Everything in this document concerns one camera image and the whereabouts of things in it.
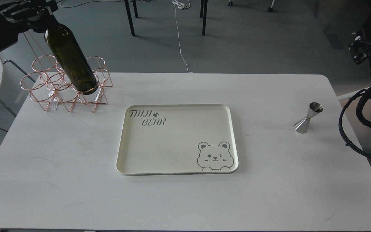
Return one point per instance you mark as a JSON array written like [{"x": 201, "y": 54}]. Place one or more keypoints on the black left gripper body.
[{"x": 32, "y": 14}]

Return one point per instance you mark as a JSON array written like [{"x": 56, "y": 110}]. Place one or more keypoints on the black table leg left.
[{"x": 129, "y": 15}]

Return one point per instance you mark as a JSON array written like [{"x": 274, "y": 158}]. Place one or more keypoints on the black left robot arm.
[{"x": 8, "y": 32}]

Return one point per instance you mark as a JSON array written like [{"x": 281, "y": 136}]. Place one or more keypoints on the dark green wine bottle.
[{"x": 68, "y": 53}]

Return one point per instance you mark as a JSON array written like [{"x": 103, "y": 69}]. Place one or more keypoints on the cream bear serving tray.
[{"x": 177, "y": 139}]

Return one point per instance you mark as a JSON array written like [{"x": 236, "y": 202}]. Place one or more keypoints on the copper wire bottle rack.
[{"x": 49, "y": 86}]

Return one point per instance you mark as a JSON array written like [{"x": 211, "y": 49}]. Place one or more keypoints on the silver steel jigger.
[{"x": 302, "y": 125}]

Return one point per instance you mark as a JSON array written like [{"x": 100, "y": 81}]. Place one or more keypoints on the black table leg right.
[{"x": 203, "y": 15}]

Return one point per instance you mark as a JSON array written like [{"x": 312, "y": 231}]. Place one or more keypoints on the black table leg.
[
  {"x": 129, "y": 15},
  {"x": 203, "y": 15}
]

